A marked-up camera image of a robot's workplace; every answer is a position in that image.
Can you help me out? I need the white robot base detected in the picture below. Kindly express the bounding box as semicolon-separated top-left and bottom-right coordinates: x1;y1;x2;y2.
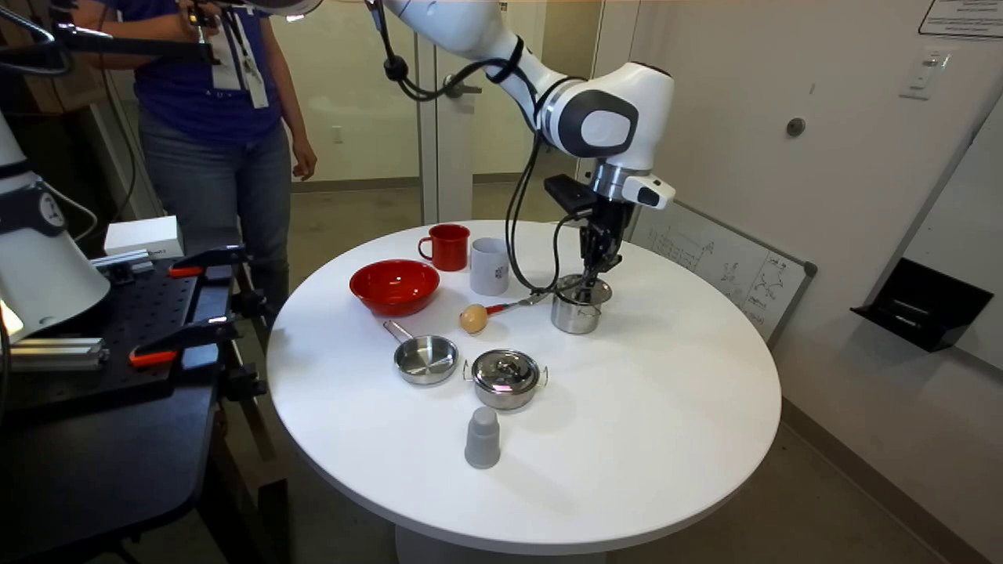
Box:
0;114;111;339

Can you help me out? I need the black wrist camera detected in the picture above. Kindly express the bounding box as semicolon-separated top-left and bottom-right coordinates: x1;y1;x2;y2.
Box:
542;172;594;218

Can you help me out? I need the wide steel pot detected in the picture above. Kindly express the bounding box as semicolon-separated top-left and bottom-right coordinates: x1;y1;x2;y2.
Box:
463;345;551;415

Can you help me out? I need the wide steel pot lid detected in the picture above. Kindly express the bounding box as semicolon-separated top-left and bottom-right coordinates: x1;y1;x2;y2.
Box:
471;349;542;388

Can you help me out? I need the black clamp orange trigger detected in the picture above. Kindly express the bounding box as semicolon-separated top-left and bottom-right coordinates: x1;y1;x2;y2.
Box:
126;309;238;374
163;242;249;285

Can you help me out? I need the black workbench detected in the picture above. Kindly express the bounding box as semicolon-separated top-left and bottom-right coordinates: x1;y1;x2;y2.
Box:
0;257;274;564

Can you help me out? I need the white door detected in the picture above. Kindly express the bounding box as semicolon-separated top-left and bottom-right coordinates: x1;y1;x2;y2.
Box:
413;27;549;226

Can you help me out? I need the red bowl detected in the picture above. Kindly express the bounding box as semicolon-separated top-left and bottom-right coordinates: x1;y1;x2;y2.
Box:
349;257;442;319

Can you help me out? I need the bystander bare hand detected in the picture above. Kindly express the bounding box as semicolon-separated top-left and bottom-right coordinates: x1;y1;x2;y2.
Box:
287;136;319;184

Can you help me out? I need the white box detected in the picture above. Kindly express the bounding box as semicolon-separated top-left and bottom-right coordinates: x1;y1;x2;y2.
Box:
101;213;189;263

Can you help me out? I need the tall steel pot lid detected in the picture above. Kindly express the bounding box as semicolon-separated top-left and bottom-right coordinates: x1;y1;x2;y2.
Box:
551;273;613;309

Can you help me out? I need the framed wall sign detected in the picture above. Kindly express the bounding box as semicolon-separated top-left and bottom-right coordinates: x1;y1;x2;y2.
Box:
917;0;1003;45

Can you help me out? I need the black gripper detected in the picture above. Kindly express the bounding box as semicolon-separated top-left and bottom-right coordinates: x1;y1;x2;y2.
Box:
575;190;638;289

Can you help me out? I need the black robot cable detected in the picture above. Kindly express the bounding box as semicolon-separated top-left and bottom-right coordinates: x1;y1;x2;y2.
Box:
361;0;580;297

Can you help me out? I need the small steel pan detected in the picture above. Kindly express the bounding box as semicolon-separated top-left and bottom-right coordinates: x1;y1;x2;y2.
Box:
378;315;463;388

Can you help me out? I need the leaning whiteboard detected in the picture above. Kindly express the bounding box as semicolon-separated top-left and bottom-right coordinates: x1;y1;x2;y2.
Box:
626;198;822;345

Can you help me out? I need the red mug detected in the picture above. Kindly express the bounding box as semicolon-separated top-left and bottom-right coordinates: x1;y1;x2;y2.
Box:
413;221;472;276

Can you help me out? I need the white mug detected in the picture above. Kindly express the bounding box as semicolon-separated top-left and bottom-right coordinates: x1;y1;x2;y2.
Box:
468;236;513;297

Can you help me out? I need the person in blue shirt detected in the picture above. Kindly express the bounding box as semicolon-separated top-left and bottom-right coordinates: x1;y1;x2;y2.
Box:
64;0;321;307

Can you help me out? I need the white light switch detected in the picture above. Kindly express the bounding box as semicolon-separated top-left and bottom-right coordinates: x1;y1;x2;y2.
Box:
897;46;955;108

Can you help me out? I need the white badge on lanyard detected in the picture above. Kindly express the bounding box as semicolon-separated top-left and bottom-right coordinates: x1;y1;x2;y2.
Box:
199;5;271;114

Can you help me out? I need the tall steel pot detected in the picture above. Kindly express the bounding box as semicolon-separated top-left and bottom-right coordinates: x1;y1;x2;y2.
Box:
549;273;613;339

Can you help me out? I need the grey plastic cup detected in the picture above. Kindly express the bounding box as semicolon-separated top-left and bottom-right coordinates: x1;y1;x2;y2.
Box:
461;405;505;474

